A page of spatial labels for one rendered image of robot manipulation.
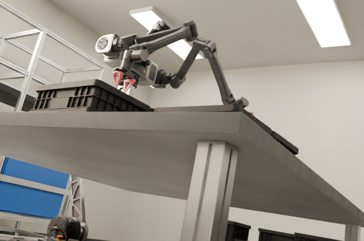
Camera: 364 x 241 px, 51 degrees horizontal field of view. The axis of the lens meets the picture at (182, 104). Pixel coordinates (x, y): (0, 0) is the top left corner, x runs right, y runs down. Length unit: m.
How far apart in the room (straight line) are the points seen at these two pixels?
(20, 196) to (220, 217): 3.13
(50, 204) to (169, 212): 2.04
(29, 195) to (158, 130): 3.12
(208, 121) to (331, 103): 4.31
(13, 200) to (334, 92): 3.69
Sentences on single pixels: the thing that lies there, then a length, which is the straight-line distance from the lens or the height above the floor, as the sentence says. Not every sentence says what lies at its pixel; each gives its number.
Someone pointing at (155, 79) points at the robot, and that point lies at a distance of 2.71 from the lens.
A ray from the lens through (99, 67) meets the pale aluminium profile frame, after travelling 4.40.
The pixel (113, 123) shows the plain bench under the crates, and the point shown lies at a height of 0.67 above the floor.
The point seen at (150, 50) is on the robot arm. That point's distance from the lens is 2.00.
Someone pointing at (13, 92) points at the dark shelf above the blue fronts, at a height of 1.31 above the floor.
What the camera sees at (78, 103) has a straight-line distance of 1.44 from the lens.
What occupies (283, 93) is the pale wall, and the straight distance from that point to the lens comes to 5.18.
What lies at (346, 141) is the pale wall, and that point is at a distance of 4.77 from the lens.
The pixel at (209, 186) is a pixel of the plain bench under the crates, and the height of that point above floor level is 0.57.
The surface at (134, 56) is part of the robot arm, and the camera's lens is 1.88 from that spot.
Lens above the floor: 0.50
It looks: 17 degrees up
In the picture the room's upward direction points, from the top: 11 degrees clockwise
